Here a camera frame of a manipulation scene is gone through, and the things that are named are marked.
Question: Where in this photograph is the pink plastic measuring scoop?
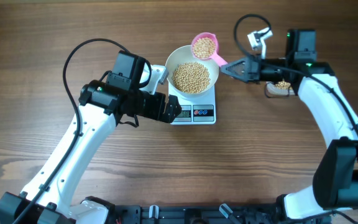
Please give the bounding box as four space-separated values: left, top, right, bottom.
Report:
191 32 227 67

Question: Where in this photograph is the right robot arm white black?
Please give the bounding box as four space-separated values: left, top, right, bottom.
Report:
221 29 358 221

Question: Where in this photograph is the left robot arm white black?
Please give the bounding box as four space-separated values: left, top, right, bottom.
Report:
0 50 181 223

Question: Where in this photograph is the soybeans pile in bowl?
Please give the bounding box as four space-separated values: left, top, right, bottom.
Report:
173 62 211 94

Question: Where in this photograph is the white round bowl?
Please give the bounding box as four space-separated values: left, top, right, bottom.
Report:
165 45 219 98

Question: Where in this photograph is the white digital kitchen scale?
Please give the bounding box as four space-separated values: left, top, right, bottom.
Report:
168 85 216 125

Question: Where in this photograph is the clear container of soybeans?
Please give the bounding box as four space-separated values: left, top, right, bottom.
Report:
265 81 295 96

